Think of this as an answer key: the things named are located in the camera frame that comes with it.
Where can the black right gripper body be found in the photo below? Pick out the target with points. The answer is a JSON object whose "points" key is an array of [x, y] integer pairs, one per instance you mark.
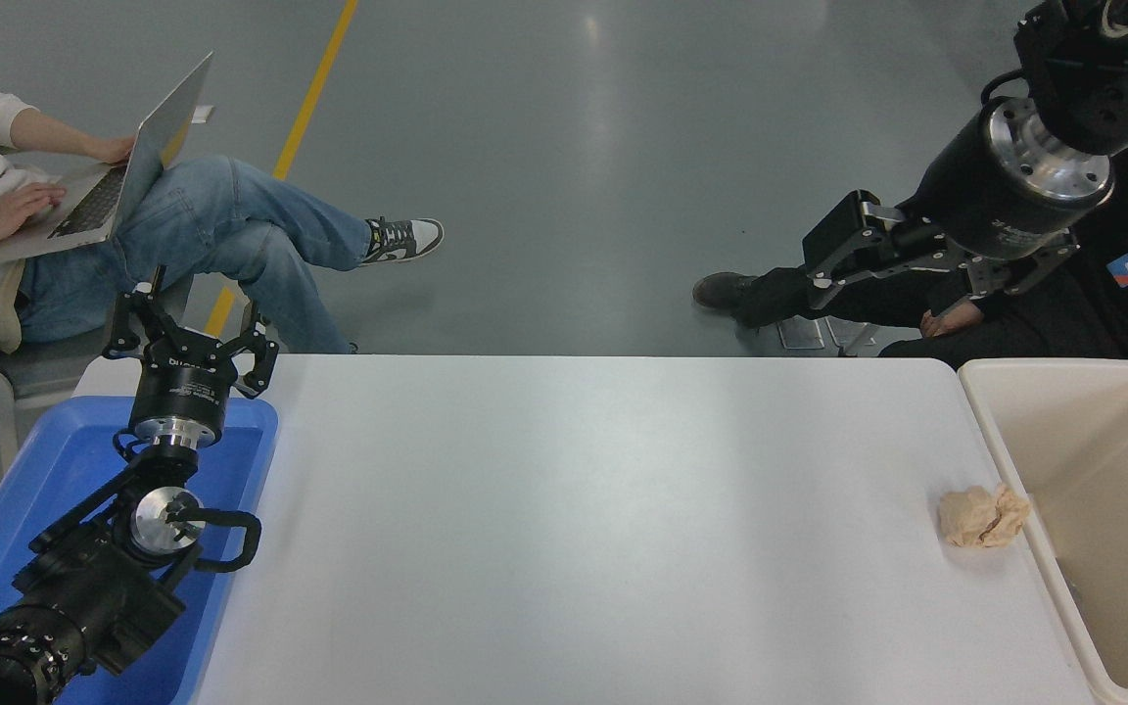
{"points": [[975, 196]]}

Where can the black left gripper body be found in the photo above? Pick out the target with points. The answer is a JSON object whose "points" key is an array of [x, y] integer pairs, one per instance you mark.
{"points": [[177, 387]]}

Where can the silver laptop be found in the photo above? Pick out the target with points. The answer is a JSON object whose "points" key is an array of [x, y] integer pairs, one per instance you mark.
{"points": [[158, 137]]}

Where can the black-clad person's bare hand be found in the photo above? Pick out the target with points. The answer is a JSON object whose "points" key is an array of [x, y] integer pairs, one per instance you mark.
{"points": [[951, 319]]}

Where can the laptop person's right hand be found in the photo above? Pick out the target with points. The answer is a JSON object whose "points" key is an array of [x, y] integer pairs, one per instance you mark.
{"points": [[21, 211]]}

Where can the laptop person's left hand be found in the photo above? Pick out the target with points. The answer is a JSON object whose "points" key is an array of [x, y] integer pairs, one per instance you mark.
{"points": [[112, 150]]}

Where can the seated person in black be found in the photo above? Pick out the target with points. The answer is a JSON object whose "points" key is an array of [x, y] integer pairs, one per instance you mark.
{"points": [[868, 294]]}

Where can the metal footrest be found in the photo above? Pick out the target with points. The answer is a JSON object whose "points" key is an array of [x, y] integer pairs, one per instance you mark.
{"points": [[804, 335]]}

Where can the grey chair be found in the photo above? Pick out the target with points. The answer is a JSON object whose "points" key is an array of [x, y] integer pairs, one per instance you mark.
{"points": [[45, 372]]}

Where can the seated person with laptop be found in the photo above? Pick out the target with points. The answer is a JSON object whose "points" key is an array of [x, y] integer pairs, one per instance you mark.
{"points": [[221, 220]]}

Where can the blue plastic tray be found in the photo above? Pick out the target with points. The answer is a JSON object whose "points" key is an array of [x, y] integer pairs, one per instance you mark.
{"points": [[45, 470]]}

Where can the white paper scrap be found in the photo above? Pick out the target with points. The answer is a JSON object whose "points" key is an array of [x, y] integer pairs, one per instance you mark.
{"points": [[204, 114]]}

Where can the crumpled tan paper ball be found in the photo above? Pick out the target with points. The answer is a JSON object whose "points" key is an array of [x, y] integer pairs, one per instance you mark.
{"points": [[975, 517]]}

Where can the large pale bin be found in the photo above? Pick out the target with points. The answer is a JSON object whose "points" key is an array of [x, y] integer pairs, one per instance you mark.
{"points": [[1112, 548]]}

